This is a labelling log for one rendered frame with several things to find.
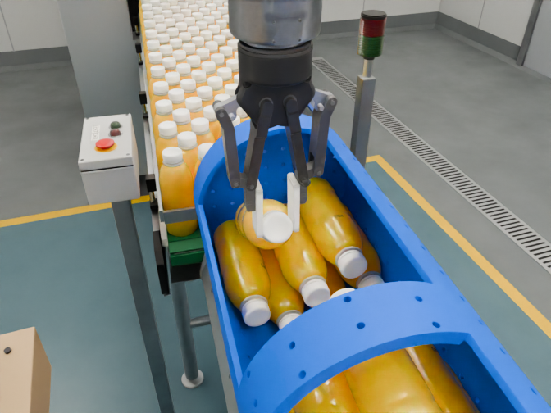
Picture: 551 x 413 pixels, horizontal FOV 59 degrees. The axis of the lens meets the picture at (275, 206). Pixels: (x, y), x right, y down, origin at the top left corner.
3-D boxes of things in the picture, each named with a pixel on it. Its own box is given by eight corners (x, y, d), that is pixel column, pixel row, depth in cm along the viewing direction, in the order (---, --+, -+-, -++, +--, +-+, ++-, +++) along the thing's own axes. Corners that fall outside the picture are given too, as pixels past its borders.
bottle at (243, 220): (227, 233, 79) (240, 245, 61) (241, 191, 79) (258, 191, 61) (268, 246, 80) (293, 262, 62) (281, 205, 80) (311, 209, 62)
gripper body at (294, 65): (239, 52, 44) (243, 143, 50) (329, 44, 46) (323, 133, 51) (225, 29, 50) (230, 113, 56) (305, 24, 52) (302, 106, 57)
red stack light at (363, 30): (364, 38, 118) (366, 21, 116) (354, 30, 123) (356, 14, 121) (389, 36, 120) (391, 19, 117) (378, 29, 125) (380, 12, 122)
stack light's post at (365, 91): (333, 353, 190) (362, 79, 126) (330, 345, 193) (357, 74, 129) (343, 351, 191) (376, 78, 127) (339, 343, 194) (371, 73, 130)
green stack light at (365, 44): (362, 58, 121) (364, 38, 118) (352, 50, 126) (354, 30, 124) (386, 56, 123) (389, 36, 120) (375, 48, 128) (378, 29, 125)
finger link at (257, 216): (263, 189, 56) (257, 190, 56) (263, 238, 60) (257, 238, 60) (257, 176, 59) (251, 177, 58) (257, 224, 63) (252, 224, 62)
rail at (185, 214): (165, 224, 101) (162, 212, 99) (164, 222, 102) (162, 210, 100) (347, 197, 109) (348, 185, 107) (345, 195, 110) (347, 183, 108)
